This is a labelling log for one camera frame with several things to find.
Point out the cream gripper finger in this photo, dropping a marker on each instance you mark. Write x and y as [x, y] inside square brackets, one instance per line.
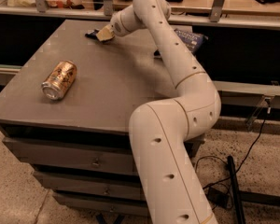
[105, 34]

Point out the dark blue rxbar wrapper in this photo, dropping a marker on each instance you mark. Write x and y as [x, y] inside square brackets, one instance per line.
[92, 34]

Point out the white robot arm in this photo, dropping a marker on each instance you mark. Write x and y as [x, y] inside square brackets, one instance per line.
[159, 129]

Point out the orange soda can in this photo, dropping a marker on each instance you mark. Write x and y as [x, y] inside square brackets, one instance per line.
[59, 80]

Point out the blue Kettle chips bag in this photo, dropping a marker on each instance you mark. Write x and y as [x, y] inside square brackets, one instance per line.
[191, 39]

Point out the wooden background table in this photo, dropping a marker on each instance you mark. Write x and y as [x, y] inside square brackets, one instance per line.
[243, 7]

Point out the grey drawer cabinet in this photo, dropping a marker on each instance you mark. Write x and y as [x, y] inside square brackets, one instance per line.
[112, 81]

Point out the grey metal railing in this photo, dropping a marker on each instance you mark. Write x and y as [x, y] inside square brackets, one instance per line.
[214, 18]

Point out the top drawer front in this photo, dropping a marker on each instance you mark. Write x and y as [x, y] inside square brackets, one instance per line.
[66, 155]

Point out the drawer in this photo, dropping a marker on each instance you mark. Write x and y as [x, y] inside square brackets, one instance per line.
[91, 185]
[66, 155]
[100, 203]

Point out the middle drawer front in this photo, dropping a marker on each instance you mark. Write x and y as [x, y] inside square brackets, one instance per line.
[91, 185]

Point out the bottom drawer front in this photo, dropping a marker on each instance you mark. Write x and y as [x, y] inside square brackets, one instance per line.
[100, 203]

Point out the black power adapter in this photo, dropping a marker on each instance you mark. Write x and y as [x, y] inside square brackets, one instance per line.
[217, 197]

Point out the black metal floor bar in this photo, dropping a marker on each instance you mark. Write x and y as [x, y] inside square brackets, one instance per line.
[240, 215]

